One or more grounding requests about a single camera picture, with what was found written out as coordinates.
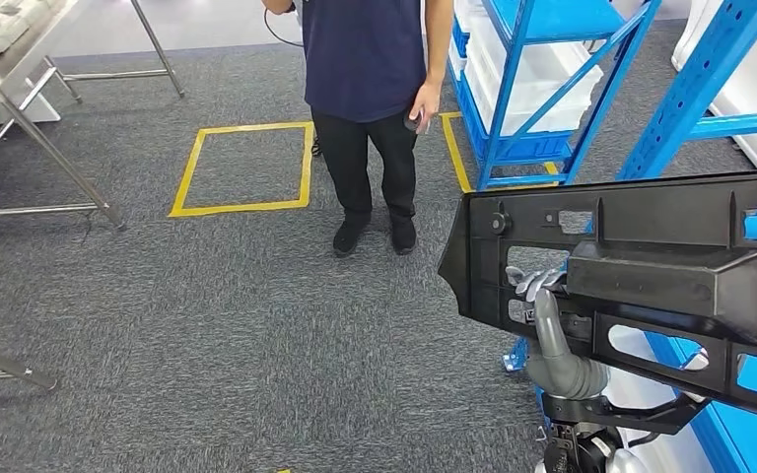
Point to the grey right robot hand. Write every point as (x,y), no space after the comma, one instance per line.
(561,372)

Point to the black licence plate bracket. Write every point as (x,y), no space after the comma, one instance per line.
(646,287)

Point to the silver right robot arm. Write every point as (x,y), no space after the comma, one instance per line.
(581,454)

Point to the blue metal shelf rack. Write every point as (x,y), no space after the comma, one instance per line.
(698,85)
(502,98)

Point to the stainless steel workbench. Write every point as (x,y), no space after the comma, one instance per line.
(26,65)

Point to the blue plastic crate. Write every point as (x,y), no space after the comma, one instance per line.
(535,147)

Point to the yellow floor tape marking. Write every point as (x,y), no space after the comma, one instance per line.
(248,207)
(455,150)

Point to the black handheld device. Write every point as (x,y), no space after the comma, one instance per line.
(416,123)

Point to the white plastic crate stack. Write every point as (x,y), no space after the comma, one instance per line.
(529,78)

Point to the person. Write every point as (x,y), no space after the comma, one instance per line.
(362,65)

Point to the stainless steel table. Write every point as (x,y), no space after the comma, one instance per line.
(6,369)

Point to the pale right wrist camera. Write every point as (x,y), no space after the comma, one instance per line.
(697,362)

